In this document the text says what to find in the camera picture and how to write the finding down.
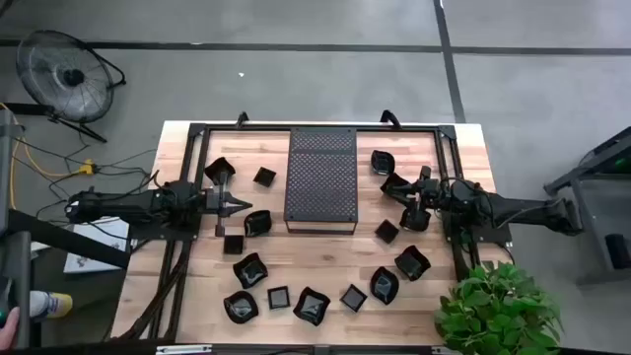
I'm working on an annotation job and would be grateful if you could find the green leafy potted plant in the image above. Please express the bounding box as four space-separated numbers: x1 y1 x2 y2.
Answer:
433 260 566 355

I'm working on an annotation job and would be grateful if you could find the white printed box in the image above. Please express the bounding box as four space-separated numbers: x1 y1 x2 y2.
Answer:
62 215 132 275

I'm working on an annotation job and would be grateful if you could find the white yellow spray bottle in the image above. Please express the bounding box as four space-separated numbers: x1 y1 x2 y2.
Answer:
28 290 74 320

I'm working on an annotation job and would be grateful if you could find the person's hand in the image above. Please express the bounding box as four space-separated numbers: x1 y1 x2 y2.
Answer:
0 306 21 349

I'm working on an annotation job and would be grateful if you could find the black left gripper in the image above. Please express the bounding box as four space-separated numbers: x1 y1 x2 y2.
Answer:
205 171 254 239

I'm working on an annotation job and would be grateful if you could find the grey metal stand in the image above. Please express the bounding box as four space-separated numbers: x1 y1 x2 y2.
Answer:
0 108 34 349

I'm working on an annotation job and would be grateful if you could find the black floor cable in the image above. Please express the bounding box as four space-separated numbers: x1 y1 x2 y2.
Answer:
9 135 159 221

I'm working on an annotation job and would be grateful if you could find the silver metal bracket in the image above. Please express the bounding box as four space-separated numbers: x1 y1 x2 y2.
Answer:
156 344 214 355

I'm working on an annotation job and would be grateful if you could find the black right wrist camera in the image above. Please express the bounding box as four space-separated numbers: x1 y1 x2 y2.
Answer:
422 179 441 204

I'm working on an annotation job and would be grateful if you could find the black perforated metal rack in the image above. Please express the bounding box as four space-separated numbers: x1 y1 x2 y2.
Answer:
283 126 360 237

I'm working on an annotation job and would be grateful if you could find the grey metal workbench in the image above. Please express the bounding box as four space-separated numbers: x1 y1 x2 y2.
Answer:
543 125 631 287

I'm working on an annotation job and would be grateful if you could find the black box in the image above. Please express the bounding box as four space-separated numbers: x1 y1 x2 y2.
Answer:
604 232 631 271

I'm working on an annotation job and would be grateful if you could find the black diagonal beam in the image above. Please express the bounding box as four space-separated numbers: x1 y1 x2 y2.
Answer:
6 208 132 271

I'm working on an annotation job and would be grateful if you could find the black metal floor fan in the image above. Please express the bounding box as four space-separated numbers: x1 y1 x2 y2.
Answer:
3 28 127 144

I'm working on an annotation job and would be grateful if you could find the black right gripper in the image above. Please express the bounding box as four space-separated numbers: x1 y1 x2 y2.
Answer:
392 166 443 232

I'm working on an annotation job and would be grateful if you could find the yellow floor cable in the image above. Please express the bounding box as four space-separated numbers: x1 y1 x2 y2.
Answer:
0 101 83 211

